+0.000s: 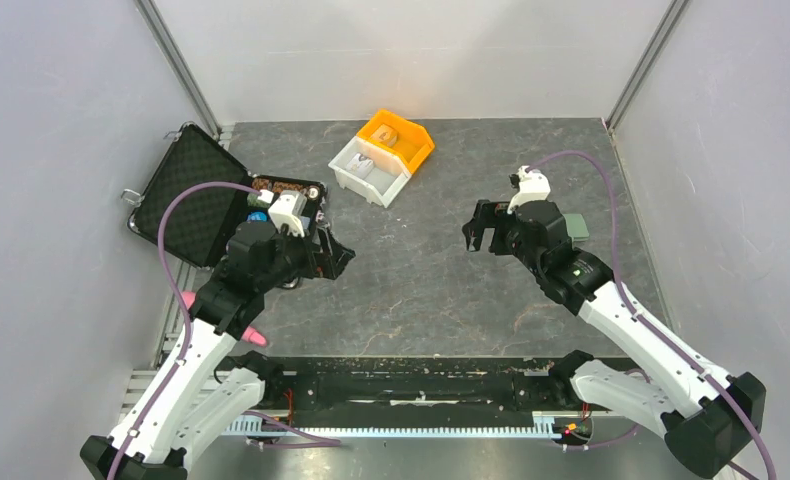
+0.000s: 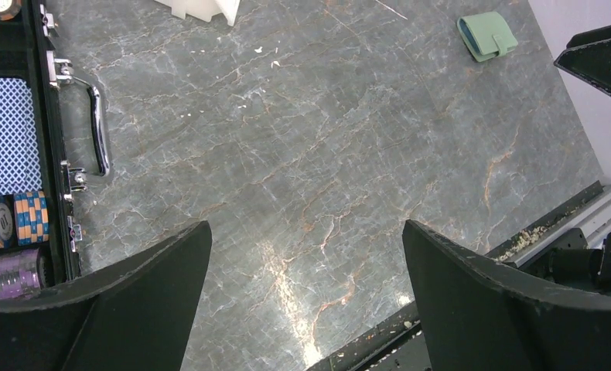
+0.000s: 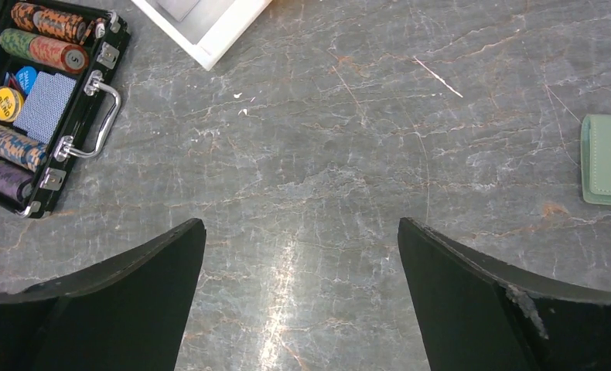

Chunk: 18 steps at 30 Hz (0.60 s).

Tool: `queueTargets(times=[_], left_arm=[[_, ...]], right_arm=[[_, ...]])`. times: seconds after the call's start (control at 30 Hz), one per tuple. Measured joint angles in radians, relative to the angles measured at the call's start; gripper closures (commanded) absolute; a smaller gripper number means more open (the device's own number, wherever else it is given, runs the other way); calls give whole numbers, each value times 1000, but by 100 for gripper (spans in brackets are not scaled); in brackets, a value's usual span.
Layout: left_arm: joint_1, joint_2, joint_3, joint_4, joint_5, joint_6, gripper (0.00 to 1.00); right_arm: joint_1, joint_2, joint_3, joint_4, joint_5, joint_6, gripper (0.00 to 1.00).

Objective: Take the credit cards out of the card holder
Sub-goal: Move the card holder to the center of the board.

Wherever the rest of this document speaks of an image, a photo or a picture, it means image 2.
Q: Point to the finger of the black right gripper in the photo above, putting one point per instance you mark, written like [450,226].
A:
[588,57]

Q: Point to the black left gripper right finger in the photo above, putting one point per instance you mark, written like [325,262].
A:
[479,314]

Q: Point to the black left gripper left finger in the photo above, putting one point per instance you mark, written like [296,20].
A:
[136,314]

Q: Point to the green card holder wallet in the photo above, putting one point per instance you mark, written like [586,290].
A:
[486,35]

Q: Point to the blue playing card deck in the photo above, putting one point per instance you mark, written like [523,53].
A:
[19,154]

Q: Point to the purple chip stack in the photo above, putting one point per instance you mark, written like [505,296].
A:
[22,274]

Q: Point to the orange blue chip stack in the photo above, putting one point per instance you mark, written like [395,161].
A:
[24,219]

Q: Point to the black poker chip case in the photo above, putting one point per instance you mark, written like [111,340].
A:
[27,52]

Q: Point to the white plastic bin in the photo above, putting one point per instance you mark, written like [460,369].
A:
[204,10]

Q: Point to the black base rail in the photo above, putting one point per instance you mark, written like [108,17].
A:
[571,245]

